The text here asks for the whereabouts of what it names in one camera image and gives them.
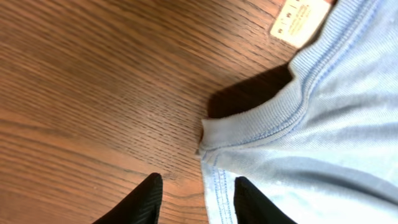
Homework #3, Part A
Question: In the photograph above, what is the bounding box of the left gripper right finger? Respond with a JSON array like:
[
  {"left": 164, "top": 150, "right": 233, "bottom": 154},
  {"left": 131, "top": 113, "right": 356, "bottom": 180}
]
[{"left": 234, "top": 177, "right": 296, "bottom": 224}]

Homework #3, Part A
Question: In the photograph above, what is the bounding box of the light blue printed t-shirt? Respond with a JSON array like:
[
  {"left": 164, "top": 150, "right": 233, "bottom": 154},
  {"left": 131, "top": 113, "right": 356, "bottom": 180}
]
[{"left": 200, "top": 0, "right": 397, "bottom": 223}]

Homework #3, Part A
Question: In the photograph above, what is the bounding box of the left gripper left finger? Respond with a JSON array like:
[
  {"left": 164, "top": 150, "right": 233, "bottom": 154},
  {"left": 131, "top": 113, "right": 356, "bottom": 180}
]
[{"left": 93, "top": 173, "right": 163, "bottom": 224}]

